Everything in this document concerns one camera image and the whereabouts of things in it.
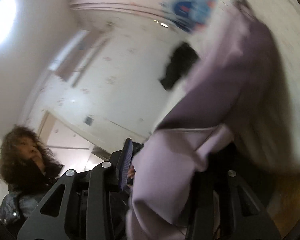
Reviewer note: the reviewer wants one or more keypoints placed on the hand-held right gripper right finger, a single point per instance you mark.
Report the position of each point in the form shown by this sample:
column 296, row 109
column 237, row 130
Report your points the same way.
column 227, row 192

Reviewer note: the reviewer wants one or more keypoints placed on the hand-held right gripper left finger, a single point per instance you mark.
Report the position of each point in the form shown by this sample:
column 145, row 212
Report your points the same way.
column 125, row 165

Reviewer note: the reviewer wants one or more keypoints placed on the purple two-tone jacket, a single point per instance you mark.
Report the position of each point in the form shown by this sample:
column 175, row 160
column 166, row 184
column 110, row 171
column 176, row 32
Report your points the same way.
column 227, row 92

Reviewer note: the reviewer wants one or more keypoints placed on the white door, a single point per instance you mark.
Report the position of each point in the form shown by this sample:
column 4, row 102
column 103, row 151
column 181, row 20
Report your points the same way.
column 65, row 135

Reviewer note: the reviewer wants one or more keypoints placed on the person's head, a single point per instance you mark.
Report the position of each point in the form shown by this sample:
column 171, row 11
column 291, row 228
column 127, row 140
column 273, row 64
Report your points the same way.
column 27, row 152

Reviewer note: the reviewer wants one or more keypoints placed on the black jacket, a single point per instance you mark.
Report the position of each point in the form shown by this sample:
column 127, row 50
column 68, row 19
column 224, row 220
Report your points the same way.
column 180, row 65

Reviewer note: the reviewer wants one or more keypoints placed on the person's dark puffer jacket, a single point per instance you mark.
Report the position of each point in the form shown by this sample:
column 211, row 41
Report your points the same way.
column 17, row 205

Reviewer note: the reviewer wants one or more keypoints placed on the whale print curtain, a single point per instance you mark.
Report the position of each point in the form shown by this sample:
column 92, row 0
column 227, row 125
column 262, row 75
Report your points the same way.
column 190, row 5

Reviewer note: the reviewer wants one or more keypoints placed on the ceiling light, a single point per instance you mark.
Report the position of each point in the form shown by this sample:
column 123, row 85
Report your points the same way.
column 0, row 17

